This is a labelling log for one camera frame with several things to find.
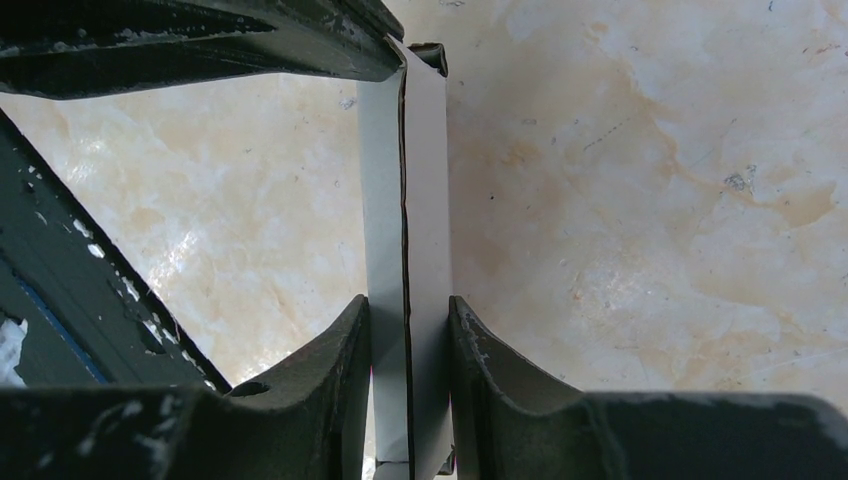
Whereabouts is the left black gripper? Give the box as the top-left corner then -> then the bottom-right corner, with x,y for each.
1,115 -> 231,393

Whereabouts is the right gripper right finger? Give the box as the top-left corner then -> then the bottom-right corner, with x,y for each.
449,296 -> 847,479

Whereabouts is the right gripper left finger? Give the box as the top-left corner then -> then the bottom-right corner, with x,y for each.
1,296 -> 371,479

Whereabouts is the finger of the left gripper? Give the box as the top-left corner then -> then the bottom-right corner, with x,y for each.
1,0 -> 404,100

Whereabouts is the white cardboard box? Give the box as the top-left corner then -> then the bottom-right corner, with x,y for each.
358,38 -> 453,479

